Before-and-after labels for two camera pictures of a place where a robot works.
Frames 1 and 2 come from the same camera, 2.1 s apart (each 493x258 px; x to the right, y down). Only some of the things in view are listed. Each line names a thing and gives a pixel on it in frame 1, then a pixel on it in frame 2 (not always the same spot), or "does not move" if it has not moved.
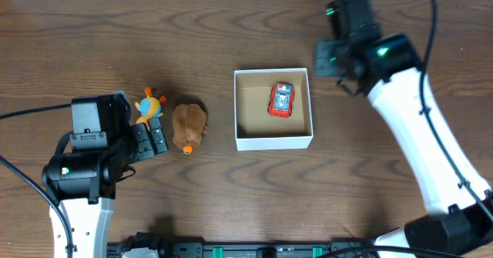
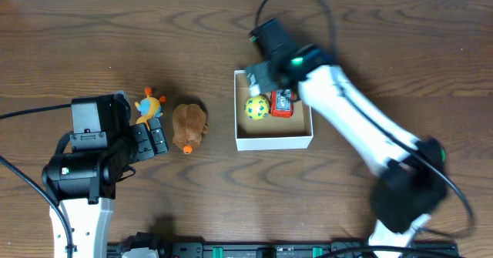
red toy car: [281, 99] does not move
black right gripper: [320, 50] to [261, 74]
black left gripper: [148, 141] does not move
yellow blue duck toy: [149, 108] does not move
